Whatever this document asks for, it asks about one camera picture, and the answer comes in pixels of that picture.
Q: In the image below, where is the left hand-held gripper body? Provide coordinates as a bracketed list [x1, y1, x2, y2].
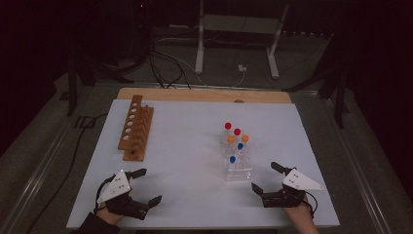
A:
[94, 169, 152, 221]

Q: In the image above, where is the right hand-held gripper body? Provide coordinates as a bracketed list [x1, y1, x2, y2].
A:
[261, 167, 326, 209]

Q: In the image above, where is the clear acrylic test tube rack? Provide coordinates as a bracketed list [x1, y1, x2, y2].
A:
[222, 128, 253, 182]

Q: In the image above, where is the wooden test tube rack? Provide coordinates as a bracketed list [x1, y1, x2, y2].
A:
[117, 94, 155, 163]

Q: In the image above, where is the blue cap test tube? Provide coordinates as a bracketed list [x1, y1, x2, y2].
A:
[236, 142, 245, 164]
[228, 155, 238, 175]

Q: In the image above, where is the person's left hand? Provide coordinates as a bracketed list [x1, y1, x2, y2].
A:
[95, 204, 126, 226]

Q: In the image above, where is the person's right hand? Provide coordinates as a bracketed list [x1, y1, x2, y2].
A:
[282, 194, 319, 228]

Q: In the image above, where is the white table mat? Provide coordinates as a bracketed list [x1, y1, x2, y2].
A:
[66, 98, 341, 230]

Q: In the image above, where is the black tripod stand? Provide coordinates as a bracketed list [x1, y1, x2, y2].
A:
[282, 32, 351, 130]
[66, 55, 134, 117]

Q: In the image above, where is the white metal stand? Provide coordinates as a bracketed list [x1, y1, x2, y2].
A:
[194, 0, 290, 80]

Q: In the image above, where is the dark tower with red light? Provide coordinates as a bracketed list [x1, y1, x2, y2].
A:
[131, 0, 153, 62]

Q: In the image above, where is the left hand-held gripper cable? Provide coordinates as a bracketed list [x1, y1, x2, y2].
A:
[94, 175, 117, 214]

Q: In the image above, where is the hand-held gripper cable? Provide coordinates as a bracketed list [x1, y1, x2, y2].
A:
[94, 175, 117, 214]
[305, 190, 319, 219]

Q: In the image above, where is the right hand-held gripper cable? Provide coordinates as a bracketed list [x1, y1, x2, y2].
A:
[305, 190, 319, 219]

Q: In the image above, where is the white floor cable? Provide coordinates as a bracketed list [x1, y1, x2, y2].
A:
[159, 50, 246, 89]

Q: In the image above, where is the black floor cable bundle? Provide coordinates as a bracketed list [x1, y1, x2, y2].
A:
[147, 48, 193, 91]

